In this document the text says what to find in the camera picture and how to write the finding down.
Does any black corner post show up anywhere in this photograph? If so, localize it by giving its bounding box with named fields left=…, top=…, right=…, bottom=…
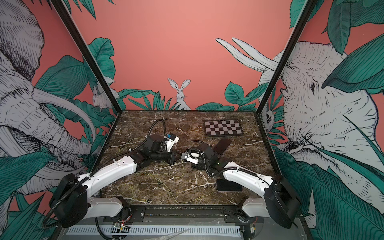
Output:
left=50, top=0, right=122, bottom=115
left=256, top=0, right=317, bottom=117

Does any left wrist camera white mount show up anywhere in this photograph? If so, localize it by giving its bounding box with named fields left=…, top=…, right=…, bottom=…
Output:
left=164, top=134, right=180, bottom=152

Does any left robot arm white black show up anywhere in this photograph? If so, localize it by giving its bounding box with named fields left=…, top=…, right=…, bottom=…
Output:
left=41, top=129, right=179, bottom=230

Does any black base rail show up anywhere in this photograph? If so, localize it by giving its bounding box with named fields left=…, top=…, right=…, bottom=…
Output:
left=102, top=205, right=269, bottom=224

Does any left black corner post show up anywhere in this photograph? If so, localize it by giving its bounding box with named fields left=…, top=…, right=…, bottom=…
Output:
left=50, top=0, right=122, bottom=115

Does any black white chessboard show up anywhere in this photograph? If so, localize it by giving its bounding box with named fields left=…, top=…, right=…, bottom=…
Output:
left=203, top=119, right=244, bottom=137

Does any white vented strip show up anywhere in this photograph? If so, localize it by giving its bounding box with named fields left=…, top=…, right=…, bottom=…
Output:
left=65, top=224, right=242, bottom=238

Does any blue edged smartphone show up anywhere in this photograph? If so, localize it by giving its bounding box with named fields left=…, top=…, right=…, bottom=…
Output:
left=213, top=137, right=232, bottom=155

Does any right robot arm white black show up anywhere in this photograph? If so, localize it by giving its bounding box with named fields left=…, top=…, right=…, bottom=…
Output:
left=182, top=138, right=302, bottom=229

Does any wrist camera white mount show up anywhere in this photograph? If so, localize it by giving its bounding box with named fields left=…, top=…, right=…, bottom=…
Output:
left=181, top=152, right=200, bottom=165
left=164, top=134, right=180, bottom=152

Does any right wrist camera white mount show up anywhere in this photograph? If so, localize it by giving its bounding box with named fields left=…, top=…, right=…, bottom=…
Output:
left=181, top=152, right=200, bottom=165

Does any right black corner post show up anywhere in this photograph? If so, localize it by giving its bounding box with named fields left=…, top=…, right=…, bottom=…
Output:
left=256, top=0, right=317, bottom=117

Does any pink edged smartphone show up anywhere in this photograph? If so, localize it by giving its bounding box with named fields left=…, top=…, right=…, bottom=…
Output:
left=216, top=179, right=243, bottom=192

